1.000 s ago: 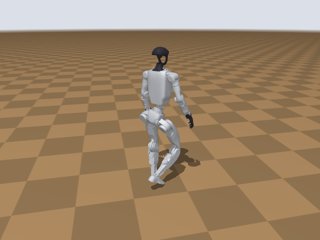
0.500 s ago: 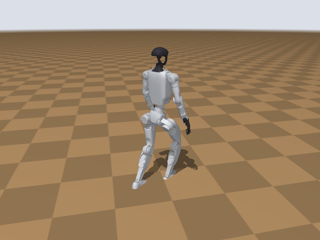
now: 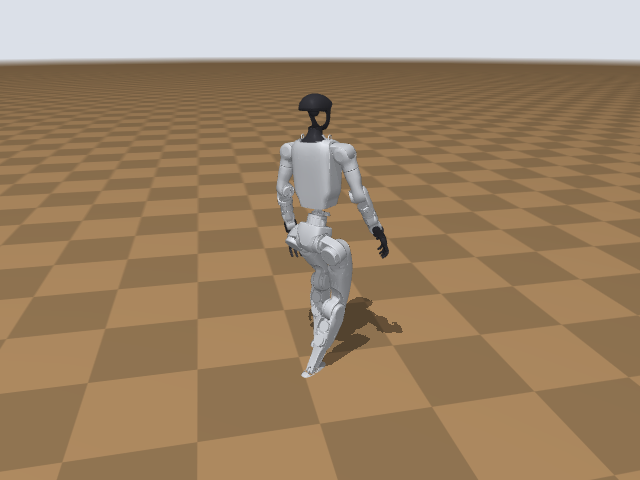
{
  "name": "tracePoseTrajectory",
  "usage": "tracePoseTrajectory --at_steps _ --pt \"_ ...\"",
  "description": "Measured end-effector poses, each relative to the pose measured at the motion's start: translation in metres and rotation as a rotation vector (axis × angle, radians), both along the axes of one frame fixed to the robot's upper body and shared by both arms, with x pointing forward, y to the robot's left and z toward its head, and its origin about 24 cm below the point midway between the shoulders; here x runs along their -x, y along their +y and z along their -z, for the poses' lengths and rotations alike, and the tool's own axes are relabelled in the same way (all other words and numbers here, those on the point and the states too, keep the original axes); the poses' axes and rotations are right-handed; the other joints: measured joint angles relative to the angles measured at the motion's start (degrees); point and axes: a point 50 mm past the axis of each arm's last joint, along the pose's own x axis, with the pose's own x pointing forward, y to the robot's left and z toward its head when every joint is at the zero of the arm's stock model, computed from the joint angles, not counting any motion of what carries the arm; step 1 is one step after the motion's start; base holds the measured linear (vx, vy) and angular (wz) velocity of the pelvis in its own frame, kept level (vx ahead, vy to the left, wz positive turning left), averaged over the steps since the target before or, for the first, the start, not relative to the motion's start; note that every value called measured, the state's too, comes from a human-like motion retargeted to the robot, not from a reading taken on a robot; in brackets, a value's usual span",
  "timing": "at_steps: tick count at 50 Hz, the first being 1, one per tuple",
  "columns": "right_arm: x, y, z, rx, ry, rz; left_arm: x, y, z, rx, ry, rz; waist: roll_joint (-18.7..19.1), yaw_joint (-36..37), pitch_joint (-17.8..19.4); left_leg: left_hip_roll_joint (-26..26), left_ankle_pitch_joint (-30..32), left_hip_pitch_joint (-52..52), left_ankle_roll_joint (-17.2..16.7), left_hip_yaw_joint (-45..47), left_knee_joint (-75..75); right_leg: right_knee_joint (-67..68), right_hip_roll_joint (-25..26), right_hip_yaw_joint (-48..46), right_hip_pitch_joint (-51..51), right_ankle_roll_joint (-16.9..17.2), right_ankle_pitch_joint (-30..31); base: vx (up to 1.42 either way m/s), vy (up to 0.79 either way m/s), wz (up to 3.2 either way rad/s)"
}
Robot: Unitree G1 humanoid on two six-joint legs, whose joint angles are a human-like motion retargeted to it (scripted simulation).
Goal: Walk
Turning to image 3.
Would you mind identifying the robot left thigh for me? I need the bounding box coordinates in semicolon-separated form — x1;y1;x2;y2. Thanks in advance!
285;224;330;290

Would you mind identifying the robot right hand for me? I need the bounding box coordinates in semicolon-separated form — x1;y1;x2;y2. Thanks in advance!
372;226;389;259

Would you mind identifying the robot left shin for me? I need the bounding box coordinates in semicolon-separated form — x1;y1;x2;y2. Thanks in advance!
310;272;331;337

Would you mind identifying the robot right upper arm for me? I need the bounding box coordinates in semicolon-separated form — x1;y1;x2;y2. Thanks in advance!
330;143;367;204

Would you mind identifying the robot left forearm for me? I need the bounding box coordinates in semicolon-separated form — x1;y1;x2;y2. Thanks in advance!
277;192;296;230

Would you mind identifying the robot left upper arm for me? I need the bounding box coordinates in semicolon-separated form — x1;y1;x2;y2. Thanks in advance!
276;142;295;198

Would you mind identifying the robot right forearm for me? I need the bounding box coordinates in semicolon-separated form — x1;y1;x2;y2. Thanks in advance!
357;186;382;234

